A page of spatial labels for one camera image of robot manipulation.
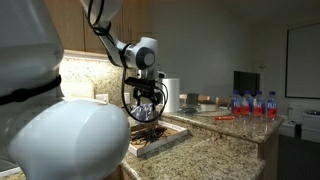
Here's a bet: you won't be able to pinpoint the shallow cardboard box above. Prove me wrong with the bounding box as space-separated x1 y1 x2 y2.
128 121 187 157

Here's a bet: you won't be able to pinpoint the black zip ties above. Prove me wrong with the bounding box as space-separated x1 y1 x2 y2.
131 126 166 144

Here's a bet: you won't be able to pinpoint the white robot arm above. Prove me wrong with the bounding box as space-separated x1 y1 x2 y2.
0 0 130 180

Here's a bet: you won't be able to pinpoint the white paper towel roll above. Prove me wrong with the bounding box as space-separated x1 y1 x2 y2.
162 78 180 112

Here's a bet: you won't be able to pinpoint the white whiteboard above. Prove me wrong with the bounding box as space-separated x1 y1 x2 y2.
285 23 320 99

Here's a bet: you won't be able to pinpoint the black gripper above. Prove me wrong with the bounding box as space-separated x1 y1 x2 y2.
124 77 163 104

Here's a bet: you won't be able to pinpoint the fiji water bottle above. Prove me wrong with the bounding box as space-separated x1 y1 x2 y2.
266 91 277 120
231 90 242 117
242 90 253 115
253 90 263 117

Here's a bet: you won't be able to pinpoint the clear water bottle pack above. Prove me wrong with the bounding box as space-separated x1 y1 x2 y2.
131 103 156 122

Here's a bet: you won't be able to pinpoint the black television screen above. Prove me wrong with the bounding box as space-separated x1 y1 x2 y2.
233 71 260 96

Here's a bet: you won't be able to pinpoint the wooden upper cabinets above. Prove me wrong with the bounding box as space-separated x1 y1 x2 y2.
44 0 158 55

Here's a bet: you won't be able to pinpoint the white wall outlet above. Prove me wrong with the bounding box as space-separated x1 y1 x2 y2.
95 94 109 103

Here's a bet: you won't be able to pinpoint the orange marker pen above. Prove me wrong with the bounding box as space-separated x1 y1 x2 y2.
213 116 235 121

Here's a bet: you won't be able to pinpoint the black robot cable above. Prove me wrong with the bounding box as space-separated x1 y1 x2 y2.
120 46 169 124

